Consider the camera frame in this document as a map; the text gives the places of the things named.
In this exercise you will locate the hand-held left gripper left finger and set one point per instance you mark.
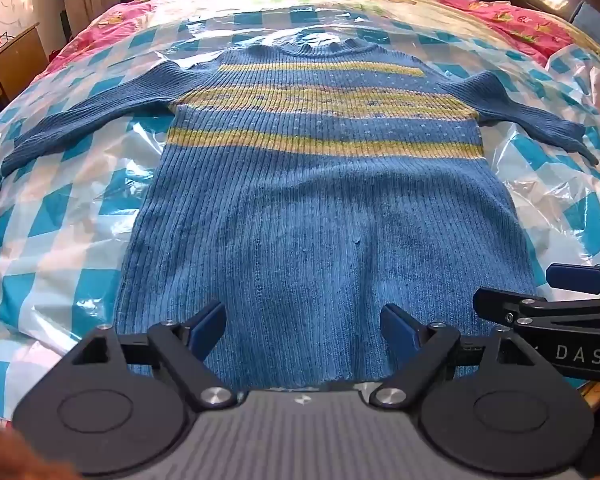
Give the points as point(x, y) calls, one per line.
point(211, 321)

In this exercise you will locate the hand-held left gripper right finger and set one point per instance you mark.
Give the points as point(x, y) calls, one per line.
point(394, 325)

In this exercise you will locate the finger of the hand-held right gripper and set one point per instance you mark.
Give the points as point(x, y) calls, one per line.
point(570, 276)
point(500, 302)

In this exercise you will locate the blue yellow-striped knit sweater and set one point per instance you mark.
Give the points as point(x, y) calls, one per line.
point(300, 210)

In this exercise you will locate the blue checkered plastic sheet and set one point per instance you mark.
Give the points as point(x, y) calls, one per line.
point(70, 220)

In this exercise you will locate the brown fuzzy cloth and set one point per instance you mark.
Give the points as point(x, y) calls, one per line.
point(10, 455)

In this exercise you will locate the blue cushion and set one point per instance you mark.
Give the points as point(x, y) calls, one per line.
point(597, 25)

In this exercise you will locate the pink floral blanket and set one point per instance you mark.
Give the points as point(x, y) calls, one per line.
point(510, 20)

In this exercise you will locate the wooden side cabinet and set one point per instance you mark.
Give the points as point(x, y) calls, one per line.
point(10, 70)

